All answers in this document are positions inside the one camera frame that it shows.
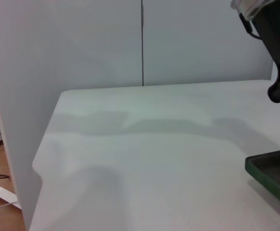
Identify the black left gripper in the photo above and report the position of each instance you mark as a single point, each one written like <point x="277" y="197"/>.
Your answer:
<point x="279" y="36"/>

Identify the green glasses case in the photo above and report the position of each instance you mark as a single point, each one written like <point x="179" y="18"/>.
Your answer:
<point x="274" y="173"/>

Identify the white flat power adapter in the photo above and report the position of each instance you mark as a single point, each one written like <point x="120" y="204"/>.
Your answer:
<point x="5" y="195"/>

